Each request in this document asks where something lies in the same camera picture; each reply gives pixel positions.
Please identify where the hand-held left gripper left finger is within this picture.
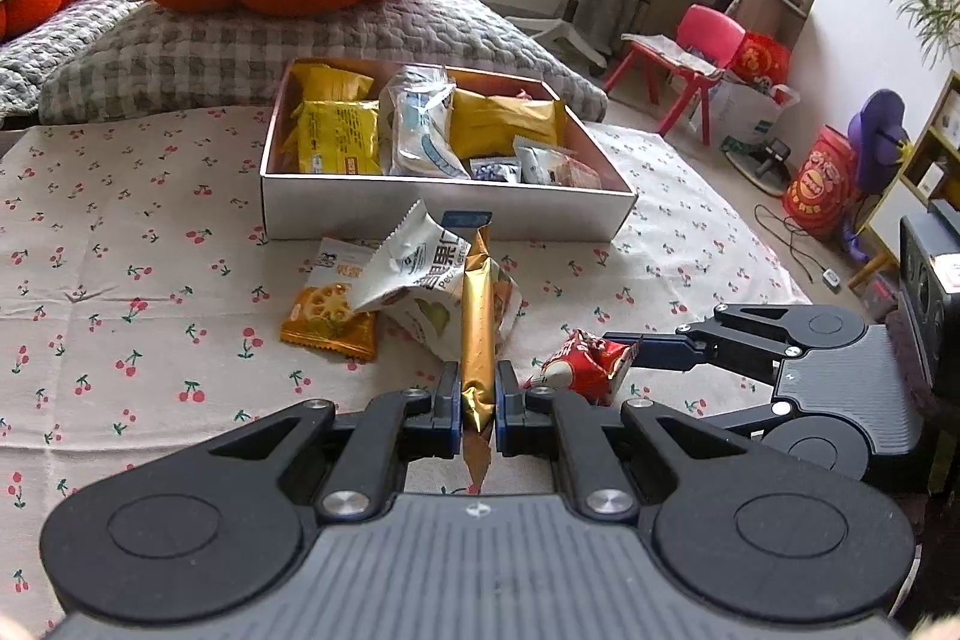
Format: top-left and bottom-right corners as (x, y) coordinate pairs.
(202, 361), (460, 522)

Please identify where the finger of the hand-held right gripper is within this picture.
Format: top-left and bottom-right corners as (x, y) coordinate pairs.
(604, 304), (809, 386)
(709, 396), (796, 440)

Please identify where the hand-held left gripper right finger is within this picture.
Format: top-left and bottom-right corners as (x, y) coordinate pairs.
(496, 361), (751, 522)

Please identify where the small red white snack packet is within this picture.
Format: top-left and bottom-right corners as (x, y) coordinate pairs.
(523, 329), (638, 405)

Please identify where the gold snack stick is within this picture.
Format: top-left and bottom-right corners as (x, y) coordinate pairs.
(459, 220), (497, 491)

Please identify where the pink cardboard box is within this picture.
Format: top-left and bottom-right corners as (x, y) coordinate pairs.
(259, 57), (638, 242)

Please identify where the plain white snack packet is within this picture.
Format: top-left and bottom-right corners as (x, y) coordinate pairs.
(514, 136), (603, 190)

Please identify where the silver blue chocolate packet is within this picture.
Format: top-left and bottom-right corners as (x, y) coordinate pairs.
(469, 156), (522, 184)

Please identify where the plain gold snack packet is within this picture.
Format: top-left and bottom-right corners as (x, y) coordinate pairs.
(448, 89), (565, 161)

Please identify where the gold snack packet with fold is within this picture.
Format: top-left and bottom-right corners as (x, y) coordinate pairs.
(289, 62), (376, 103)

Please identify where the white snack packet with fruit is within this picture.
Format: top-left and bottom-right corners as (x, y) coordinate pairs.
(382, 265), (522, 362)

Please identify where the orange lotus chip packet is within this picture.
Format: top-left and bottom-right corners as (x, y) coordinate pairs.
(281, 237), (383, 362)

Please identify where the white green snack packet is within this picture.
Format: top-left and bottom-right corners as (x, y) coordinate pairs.
(349, 199), (473, 315)

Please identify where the large red gift bag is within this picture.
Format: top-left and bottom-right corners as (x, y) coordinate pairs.
(782, 124), (863, 240)

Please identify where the purple toy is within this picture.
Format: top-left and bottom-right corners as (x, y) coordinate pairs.
(836, 89), (912, 251)

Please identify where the yellow wooden shelf unit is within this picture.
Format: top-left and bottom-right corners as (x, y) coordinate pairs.
(851, 70), (960, 289)

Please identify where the white paper bag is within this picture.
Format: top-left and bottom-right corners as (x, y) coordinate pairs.
(709, 77), (802, 150)

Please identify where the clear blue white snack packet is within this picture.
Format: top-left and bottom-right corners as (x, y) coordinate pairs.
(379, 64), (472, 180)

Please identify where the yellow printed snack packet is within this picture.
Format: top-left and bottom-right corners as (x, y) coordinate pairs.
(285, 100), (382, 176)

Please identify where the small red gift bag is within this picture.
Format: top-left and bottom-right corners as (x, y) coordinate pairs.
(727, 31), (792, 86)

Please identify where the pink plastic child chair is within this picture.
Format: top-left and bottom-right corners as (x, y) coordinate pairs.
(604, 4), (747, 146)

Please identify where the cherry print bed sheet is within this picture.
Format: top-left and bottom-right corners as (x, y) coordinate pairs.
(0, 104), (815, 611)

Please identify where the grey checkered pillow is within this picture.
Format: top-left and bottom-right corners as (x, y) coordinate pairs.
(39, 0), (608, 125)

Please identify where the grey checkered blanket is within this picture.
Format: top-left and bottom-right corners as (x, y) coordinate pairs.
(0, 0), (147, 120)

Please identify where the black floor cable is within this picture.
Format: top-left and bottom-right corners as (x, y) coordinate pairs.
(754, 203), (841, 292)

